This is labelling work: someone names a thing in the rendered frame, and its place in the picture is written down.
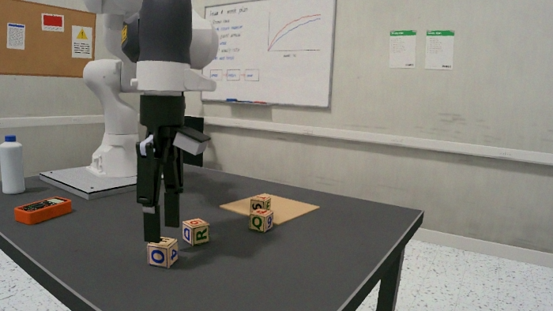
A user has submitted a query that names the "white plastic bottle with blue cap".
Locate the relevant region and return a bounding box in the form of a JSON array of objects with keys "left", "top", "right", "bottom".
[{"left": 0, "top": 135, "right": 25, "bottom": 194}]

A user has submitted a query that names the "beige mat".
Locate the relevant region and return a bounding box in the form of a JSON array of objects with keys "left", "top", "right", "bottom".
[{"left": 220, "top": 193, "right": 320, "bottom": 225}]

